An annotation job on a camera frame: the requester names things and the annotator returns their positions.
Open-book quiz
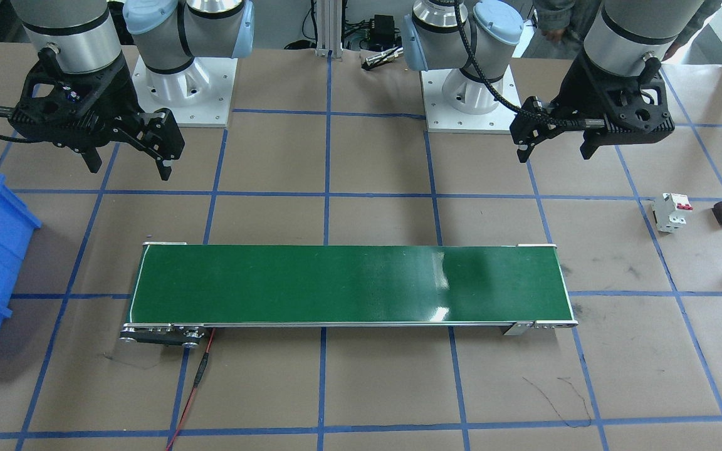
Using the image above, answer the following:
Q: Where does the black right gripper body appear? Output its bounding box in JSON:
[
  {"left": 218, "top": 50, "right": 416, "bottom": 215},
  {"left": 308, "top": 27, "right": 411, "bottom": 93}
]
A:
[{"left": 9, "top": 49, "right": 148, "bottom": 152}]

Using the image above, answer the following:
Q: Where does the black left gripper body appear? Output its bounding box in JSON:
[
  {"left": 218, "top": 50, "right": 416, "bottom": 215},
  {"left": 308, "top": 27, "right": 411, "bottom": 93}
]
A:
[{"left": 555, "top": 51, "right": 674, "bottom": 145}]

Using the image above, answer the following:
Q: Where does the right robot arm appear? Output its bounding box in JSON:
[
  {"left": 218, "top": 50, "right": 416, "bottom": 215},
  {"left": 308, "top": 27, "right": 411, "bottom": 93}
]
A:
[{"left": 6, "top": 1, "right": 254, "bottom": 180}]

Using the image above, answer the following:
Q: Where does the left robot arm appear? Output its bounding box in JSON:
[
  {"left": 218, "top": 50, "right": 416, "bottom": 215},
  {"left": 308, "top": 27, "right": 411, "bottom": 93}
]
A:
[{"left": 400, "top": 1, "right": 701, "bottom": 163}]

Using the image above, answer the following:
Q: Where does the white red circuit breaker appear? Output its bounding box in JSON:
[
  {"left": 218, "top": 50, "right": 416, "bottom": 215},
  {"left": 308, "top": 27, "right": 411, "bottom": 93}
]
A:
[{"left": 651, "top": 192, "right": 693, "bottom": 233}]

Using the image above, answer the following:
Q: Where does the person in grey jacket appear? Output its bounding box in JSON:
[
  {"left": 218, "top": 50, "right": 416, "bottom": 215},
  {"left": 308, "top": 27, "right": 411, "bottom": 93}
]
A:
[{"left": 522, "top": 1, "right": 722, "bottom": 61}]

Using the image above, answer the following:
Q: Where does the green conveyor belt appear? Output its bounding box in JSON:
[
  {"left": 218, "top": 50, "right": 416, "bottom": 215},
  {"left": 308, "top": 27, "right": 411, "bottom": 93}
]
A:
[{"left": 120, "top": 242, "right": 578, "bottom": 348}]

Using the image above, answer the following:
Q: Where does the black power adapter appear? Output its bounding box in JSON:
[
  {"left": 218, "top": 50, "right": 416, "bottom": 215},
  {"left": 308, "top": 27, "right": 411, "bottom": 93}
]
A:
[{"left": 369, "top": 14, "right": 396, "bottom": 46}]

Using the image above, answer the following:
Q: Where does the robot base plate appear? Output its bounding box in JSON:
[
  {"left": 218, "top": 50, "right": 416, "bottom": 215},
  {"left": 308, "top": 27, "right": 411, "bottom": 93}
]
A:
[
  {"left": 421, "top": 69, "right": 516, "bottom": 134},
  {"left": 132, "top": 57, "right": 238, "bottom": 128}
]

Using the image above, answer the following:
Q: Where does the aluminium frame post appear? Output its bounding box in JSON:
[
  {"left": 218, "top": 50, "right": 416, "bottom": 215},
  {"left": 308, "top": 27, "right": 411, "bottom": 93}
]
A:
[{"left": 315, "top": 0, "right": 344, "bottom": 60}]

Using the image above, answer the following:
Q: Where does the red black conveyor cable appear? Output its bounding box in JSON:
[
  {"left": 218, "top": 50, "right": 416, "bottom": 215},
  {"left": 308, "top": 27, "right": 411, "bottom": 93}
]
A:
[{"left": 165, "top": 327, "right": 216, "bottom": 451}]

